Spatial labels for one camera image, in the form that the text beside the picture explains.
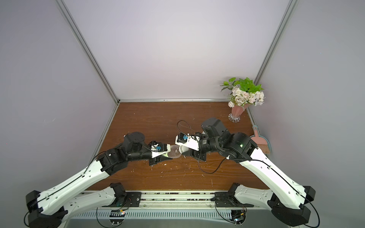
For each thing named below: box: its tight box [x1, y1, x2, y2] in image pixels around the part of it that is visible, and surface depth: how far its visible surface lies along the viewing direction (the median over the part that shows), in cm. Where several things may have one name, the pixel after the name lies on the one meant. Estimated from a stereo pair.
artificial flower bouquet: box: [219, 77, 266, 108], surface depth 86 cm
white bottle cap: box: [178, 144, 190, 154], surface depth 59 cm
